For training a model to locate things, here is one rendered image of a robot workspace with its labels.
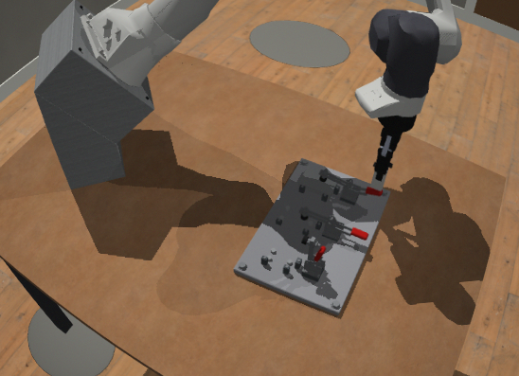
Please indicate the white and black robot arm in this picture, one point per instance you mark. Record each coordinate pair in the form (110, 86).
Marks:
(411, 42)

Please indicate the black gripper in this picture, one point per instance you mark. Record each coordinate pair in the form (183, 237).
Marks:
(392, 126)

